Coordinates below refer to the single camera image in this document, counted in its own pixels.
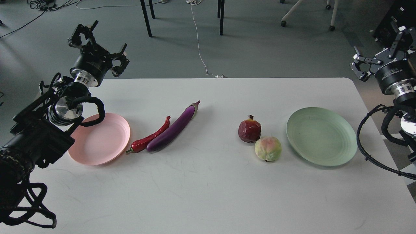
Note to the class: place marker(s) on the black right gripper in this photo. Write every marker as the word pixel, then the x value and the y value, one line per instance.
pixel 391 67

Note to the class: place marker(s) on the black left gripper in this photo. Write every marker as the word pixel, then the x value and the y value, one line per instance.
pixel 94 61

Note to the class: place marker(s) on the purple eggplant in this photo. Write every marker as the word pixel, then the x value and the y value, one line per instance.
pixel 166 137

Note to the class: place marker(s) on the green pink peach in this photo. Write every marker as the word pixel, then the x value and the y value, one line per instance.
pixel 268 148

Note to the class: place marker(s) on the red pomegranate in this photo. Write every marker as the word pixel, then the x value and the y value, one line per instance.
pixel 249 130

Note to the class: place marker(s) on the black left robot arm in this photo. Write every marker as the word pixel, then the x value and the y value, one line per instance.
pixel 42 131

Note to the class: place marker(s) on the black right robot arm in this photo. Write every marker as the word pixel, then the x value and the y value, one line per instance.
pixel 404 108

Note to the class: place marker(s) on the black equipment box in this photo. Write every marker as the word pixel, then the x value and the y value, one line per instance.
pixel 402 13

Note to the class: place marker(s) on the black table leg left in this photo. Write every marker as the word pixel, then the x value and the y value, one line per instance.
pixel 146 16

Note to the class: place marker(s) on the black table leg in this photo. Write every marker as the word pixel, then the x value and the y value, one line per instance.
pixel 220 15
pixel 146 16

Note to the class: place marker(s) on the pink plate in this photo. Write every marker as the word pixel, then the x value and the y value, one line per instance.
pixel 101 143

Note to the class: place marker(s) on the red chili pepper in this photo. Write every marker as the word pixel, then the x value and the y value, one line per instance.
pixel 141 144

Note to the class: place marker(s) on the green plate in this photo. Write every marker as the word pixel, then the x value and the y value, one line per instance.
pixel 321 136

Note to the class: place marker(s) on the black table leg right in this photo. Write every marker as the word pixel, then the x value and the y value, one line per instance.
pixel 220 15

